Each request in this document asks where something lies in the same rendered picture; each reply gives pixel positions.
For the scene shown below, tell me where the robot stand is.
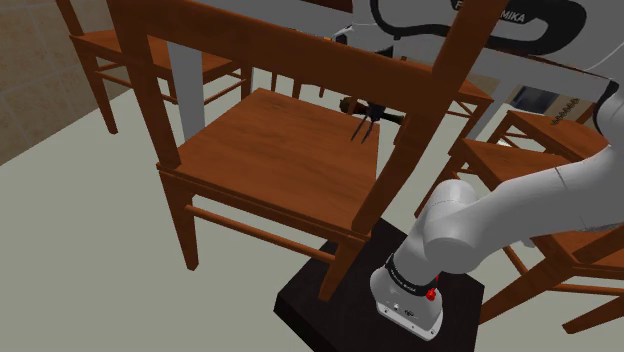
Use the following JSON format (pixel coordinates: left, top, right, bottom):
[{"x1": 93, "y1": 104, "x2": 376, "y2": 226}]
[{"x1": 272, "y1": 216, "x2": 486, "y2": 352}]

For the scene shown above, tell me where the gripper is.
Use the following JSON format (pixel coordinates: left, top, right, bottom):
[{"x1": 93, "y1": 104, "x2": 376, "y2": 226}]
[{"x1": 349, "y1": 100, "x2": 387, "y2": 145}]

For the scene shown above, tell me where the grey table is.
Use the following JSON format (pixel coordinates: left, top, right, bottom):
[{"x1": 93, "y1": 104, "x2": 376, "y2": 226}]
[{"x1": 165, "y1": 0, "x2": 613, "y2": 143}]

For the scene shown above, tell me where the brown wooden chair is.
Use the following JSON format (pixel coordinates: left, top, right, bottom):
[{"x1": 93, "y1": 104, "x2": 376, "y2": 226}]
[
  {"x1": 104, "y1": 0, "x2": 511, "y2": 303},
  {"x1": 269, "y1": 71, "x2": 327, "y2": 100},
  {"x1": 487, "y1": 102, "x2": 611, "y2": 165},
  {"x1": 414, "y1": 138, "x2": 573, "y2": 218},
  {"x1": 479, "y1": 224, "x2": 624, "y2": 336},
  {"x1": 54, "y1": 0, "x2": 255, "y2": 136}
]

